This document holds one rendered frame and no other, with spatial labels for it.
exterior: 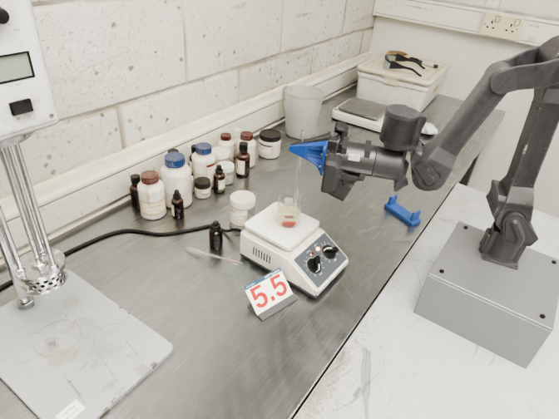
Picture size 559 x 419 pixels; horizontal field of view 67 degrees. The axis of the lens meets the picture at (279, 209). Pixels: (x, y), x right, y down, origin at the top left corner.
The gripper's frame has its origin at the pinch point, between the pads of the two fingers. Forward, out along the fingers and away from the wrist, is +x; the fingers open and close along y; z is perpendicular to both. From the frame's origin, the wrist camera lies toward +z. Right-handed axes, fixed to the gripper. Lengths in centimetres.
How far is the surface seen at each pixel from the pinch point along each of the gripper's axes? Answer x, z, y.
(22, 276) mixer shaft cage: 33.8, 8.7, -35.5
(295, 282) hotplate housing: -1.9, 24.0, -9.9
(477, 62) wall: -55, 9, 129
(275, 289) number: 1.5, 24.2, -12.9
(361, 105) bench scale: -10, 21, 89
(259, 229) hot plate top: 7.4, 17.3, -4.2
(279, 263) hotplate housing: 2.1, 21.8, -8.1
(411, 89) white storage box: -28, 16, 100
